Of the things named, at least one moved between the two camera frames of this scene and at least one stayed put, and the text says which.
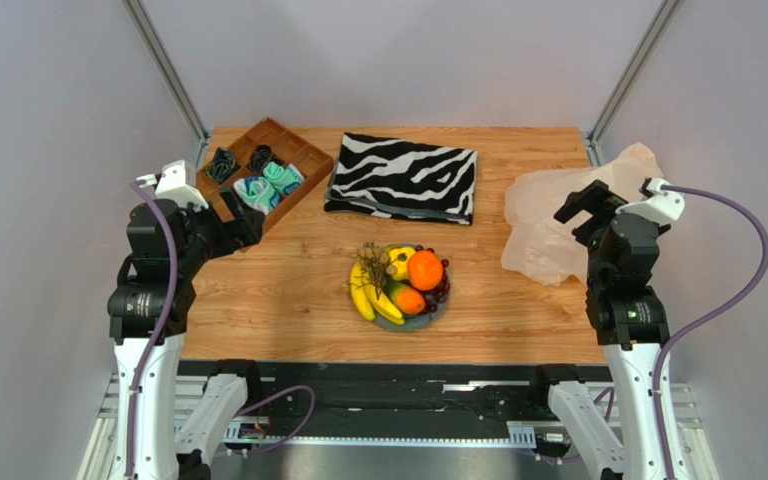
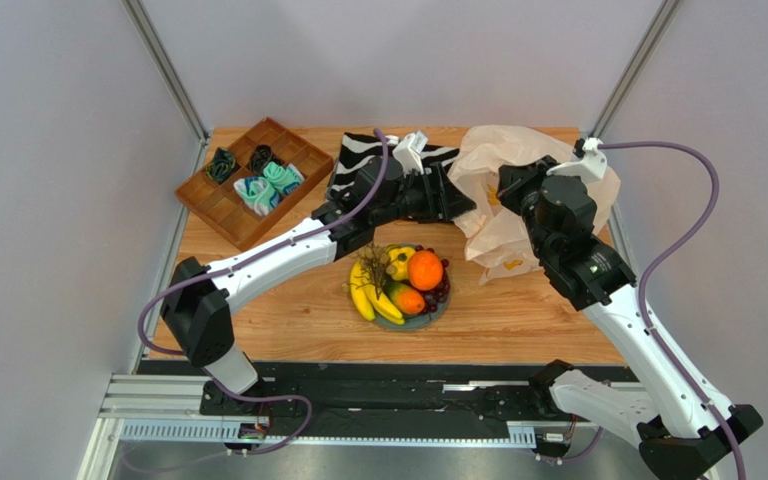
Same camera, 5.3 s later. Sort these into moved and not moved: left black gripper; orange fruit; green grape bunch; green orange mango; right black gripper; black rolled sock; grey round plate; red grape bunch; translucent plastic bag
Moved: right black gripper; translucent plastic bag; left black gripper
Not moved: orange fruit; green orange mango; grey round plate; green grape bunch; red grape bunch; black rolled sock
